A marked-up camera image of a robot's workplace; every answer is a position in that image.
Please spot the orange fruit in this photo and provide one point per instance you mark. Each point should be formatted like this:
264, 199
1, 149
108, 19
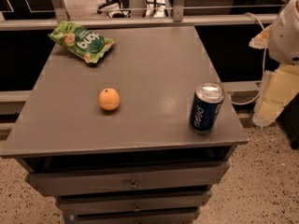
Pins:
109, 99

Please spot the green chip bag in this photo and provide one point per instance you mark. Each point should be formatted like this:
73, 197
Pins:
88, 45

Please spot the blue pepsi can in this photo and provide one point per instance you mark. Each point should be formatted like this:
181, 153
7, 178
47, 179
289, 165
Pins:
206, 104

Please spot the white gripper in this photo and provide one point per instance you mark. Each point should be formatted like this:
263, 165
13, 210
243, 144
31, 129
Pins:
286, 36

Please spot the black office chair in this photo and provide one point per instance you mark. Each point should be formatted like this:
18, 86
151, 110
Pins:
123, 8

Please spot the grey metal railing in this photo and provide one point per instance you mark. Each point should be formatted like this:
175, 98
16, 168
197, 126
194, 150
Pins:
45, 14

